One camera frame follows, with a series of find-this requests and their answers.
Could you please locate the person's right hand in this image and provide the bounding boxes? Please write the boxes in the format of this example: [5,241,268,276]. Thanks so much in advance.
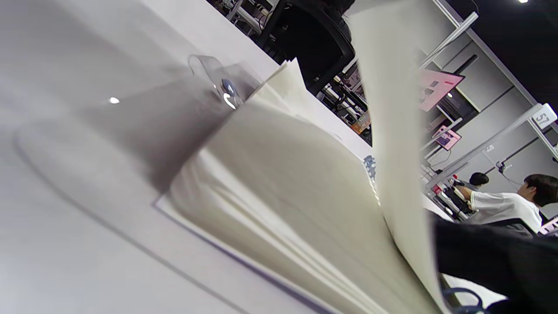
[432,214,558,314]

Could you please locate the blue spiral lined notebook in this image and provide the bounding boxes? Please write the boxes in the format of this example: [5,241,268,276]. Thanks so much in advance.
[13,0,484,314]

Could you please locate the small pink monitor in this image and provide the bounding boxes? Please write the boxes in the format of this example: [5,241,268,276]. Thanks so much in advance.
[432,126,462,151]

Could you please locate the white sign plate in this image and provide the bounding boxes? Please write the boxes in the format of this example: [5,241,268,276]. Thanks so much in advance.
[532,104,558,129]

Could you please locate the large pink monitor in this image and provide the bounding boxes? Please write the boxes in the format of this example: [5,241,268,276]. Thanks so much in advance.
[418,70,465,112]

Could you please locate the black mesh office chair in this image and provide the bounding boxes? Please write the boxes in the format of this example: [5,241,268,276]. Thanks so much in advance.
[257,0,356,94]

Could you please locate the white metal frame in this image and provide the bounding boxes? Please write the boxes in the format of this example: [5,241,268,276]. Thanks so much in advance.
[418,0,558,188]

